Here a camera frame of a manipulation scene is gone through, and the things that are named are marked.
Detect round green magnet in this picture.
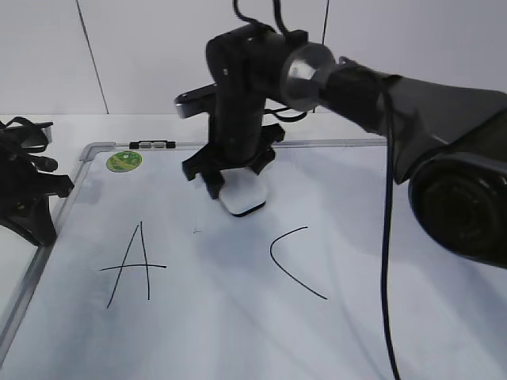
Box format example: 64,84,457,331
106,150,143,173

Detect black wrist camera on right gripper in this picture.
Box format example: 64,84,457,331
174,84,216,119

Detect black wrist camera on gripper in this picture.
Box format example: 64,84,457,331
21,122,53,153
174,84,216,119

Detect white whiteboard eraser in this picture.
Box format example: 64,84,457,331
219,168,268,217

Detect black wrist camera on left gripper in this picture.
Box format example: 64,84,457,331
21,122,53,153

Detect white whiteboard with grey frame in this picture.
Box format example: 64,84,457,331
0,139,507,380

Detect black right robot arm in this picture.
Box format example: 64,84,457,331
174,23,506,268

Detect black cable along right arm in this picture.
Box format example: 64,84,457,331
232,0,402,380

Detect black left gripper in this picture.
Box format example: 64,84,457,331
1,116,74,246

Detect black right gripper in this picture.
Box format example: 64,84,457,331
182,24,308,199

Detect black hanging clip on frame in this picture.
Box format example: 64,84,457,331
128,140,176,150

